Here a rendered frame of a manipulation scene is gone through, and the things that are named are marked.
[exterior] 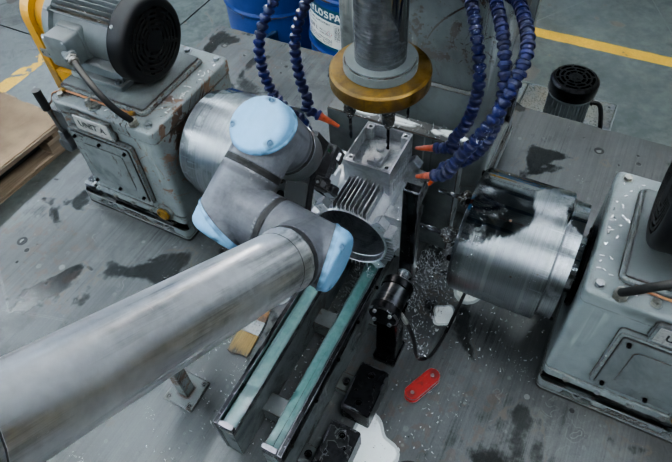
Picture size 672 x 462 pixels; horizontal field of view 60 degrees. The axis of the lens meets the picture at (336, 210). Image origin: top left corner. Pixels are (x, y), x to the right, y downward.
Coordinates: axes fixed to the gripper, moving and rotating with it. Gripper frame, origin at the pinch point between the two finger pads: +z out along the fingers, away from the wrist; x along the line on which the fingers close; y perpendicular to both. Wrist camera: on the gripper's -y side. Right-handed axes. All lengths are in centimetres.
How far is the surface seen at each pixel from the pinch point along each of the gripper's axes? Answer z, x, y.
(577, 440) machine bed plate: 18, -59, -26
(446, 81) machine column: 7.1, -12.5, 31.5
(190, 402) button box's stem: 4, 12, -49
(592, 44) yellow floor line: 215, -32, 153
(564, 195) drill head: 0.6, -41.7, 14.3
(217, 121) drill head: -4.0, 27.1, 6.3
